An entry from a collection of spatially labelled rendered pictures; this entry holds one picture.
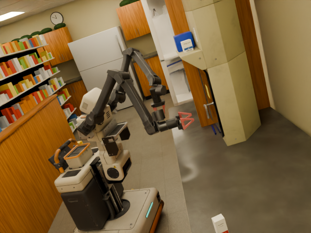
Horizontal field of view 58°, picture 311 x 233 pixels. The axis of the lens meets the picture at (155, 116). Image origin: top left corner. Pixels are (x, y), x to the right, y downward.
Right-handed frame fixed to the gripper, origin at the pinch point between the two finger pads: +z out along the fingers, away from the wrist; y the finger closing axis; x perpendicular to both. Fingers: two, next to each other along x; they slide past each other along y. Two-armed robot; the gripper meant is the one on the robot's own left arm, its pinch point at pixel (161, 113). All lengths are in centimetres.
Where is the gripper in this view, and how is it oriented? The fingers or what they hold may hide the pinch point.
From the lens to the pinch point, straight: 204.5
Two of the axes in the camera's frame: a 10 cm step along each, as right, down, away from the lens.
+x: -0.1, -3.3, 9.4
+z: 3.1, 9.0, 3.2
